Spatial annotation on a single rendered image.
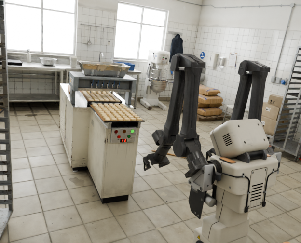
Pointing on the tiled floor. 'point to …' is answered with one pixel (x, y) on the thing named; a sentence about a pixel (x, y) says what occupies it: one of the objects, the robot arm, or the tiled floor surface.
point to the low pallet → (209, 117)
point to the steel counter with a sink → (35, 65)
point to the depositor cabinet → (76, 128)
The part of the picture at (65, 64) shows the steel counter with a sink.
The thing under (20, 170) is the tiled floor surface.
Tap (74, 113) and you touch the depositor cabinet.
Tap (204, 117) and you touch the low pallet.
